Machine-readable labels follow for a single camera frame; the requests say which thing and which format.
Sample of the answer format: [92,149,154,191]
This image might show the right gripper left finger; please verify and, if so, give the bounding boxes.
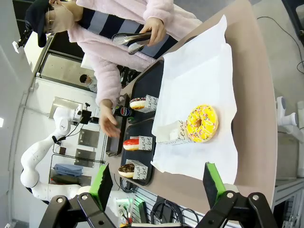
[47,163,115,228]

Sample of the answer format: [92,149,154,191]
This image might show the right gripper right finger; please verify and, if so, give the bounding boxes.
[196,161,279,228]

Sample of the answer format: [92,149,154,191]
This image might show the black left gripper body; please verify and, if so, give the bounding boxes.
[81,110,93,124]

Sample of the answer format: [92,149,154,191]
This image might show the chocolate donut with light sprinkles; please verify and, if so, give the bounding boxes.
[117,163,135,179]

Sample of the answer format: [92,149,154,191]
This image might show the black Pepsi can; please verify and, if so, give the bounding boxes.
[114,106,134,118]

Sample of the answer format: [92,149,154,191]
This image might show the printed paper donut sleeve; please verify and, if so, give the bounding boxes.
[138,135,154,152]
[129,159,150,181]
[156,119,192,146]
[137,94,156,113]

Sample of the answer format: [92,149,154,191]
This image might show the red glazed donut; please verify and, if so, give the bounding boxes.
[122,138,140,152]

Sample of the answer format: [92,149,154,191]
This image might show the chocolate donut with pink sprinkles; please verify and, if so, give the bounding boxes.
[129,97,147,110]

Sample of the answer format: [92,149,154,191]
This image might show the metal serving tongs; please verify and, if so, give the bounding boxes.
[111,31,153,56]

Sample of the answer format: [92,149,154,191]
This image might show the person's right hand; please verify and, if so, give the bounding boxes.
[98,98,122,139]

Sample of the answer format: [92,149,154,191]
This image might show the person's left hand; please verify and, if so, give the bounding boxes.
[139,17,168,48]

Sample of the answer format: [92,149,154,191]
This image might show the grey metal plate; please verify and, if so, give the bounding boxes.
[77,128,100,149]
[74,148,97,168]

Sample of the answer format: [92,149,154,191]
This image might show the white power strip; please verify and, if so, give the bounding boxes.
[114,197,134,225]

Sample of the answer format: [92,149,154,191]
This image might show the seated bystander with dark hair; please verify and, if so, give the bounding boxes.
[79,74,98,94]

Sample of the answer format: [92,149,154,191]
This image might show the blue folded cloth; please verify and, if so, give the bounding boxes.
[53,163,84,178]

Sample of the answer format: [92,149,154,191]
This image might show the large black serving tray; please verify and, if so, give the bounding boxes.
[120,118,157,187]

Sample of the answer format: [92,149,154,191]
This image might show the person in pink fleece jacket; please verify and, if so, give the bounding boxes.
[25,0,203,113]

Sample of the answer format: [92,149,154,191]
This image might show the yellow sprinkled donut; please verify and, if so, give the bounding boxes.
[186,103,219,144]

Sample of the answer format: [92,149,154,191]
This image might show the small black serving tray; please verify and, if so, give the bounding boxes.
[129,59,165,124]

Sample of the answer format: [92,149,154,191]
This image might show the beige face mask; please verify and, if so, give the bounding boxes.
[50,4,75,33]

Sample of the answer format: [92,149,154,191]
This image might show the white printed paper sheet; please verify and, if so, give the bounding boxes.
[150,14,238,185]

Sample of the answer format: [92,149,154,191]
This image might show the dark navy cap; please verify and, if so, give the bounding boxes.
[24,0,52,48]

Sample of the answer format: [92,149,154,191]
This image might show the black cable bundle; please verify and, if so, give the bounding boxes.
[150,199,200,224]

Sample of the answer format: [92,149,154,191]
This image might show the black floor cable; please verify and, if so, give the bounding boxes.
[256,15,304,72]

